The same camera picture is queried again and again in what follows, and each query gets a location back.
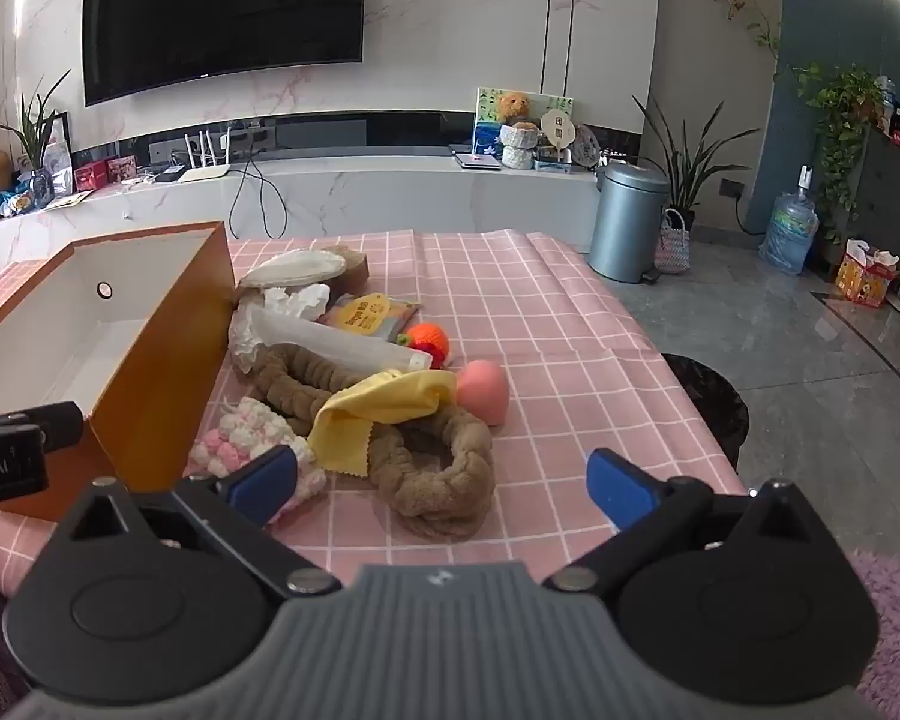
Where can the decorative plate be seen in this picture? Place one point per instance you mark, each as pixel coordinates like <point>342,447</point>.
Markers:
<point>586,144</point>

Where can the orange cardboard box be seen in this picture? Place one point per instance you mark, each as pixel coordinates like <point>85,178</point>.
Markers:
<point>157,360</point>

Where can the white router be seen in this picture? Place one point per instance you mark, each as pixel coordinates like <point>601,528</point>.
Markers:
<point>204,171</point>

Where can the yellow cloth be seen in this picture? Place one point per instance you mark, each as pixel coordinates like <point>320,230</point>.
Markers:
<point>360,424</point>

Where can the green painted picture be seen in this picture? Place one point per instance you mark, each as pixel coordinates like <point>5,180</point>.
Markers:
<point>487,131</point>

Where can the blue water bottle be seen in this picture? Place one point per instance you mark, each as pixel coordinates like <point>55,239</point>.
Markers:
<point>789,229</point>

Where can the woven basket bag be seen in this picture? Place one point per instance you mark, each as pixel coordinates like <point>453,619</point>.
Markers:
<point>672,247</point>

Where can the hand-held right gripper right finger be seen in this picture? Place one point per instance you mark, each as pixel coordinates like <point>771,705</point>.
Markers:
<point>619,491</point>

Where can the round paper fan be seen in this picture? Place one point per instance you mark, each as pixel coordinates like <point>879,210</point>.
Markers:
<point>557,127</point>

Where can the red boxes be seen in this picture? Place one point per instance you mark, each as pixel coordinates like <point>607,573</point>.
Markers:
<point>105,171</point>

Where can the silver pedal trash can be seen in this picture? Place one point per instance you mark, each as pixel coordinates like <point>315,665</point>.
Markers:
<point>626,221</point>

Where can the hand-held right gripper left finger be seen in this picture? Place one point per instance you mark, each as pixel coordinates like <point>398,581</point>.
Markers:
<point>266,481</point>

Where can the brown teddy bear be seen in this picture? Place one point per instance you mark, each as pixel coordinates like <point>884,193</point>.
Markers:
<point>514,106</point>

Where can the green plant in vase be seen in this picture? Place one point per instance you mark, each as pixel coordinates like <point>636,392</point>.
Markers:
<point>36,127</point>

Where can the black wall television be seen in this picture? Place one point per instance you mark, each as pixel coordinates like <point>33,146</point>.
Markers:
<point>217,11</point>

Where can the long-leaf potted plant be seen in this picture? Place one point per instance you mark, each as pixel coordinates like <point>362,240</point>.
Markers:
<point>679,165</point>

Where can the grey laptop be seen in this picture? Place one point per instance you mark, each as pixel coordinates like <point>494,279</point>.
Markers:
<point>476,160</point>

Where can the white plastic bag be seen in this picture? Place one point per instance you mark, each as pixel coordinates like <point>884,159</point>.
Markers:
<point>315,337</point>

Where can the pink checked tablecloth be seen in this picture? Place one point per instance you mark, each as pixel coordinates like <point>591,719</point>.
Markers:
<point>555,360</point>

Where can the pink white knitted scrunchie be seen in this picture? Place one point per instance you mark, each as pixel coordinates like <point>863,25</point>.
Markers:
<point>251,424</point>

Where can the cream oval pad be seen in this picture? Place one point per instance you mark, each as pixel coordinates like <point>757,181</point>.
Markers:
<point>292,268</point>

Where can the orange gift box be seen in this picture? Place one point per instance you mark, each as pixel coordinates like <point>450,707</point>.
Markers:
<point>862,277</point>

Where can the brown flower-shaped loofah pad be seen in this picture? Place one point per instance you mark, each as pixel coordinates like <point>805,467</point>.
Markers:
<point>354,266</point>

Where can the yellow label packet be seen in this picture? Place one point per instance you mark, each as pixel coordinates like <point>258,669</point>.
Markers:
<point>367,313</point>

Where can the purple shaggy rug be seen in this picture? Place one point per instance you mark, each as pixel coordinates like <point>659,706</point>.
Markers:
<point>896,630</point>

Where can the brown plush headband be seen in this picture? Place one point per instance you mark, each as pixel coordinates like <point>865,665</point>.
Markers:
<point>285,379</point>
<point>435,499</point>

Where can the dark grey cabinet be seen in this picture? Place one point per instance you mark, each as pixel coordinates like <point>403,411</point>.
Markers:
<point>896,187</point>

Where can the white marble media cabinet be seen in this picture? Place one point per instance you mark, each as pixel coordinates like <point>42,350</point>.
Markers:
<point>390,195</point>

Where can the green pothos plant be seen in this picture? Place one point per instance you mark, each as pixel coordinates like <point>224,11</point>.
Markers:
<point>844,112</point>

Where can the orange knitted ball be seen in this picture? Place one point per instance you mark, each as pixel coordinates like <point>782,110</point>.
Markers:
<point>429,339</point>

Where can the blue snack bags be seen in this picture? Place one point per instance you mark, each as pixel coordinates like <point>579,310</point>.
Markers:
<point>21,196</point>

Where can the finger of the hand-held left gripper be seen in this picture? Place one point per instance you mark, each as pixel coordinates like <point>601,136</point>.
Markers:
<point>58,426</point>

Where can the pink peach toy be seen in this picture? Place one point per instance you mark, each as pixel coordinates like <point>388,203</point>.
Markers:
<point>484,394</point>

